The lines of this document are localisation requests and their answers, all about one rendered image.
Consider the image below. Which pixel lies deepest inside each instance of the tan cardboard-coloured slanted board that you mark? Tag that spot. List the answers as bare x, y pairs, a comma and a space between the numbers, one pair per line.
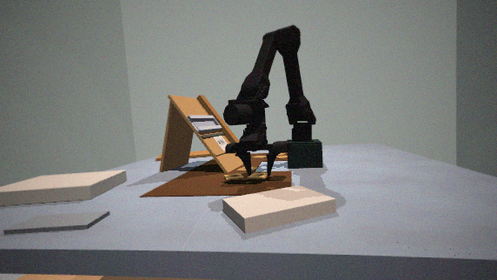
186, 116

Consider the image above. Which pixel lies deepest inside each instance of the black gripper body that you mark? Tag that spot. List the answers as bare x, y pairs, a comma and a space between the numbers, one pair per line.
276, 147

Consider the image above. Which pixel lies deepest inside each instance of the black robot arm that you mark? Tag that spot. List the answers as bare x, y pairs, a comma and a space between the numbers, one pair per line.
249, 107

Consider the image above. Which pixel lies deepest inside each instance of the grey paper ticket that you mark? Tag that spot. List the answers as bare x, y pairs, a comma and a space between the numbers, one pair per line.
222, 143

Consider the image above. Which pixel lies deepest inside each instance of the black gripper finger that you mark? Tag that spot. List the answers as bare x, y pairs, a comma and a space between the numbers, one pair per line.
271, 158
246, 159

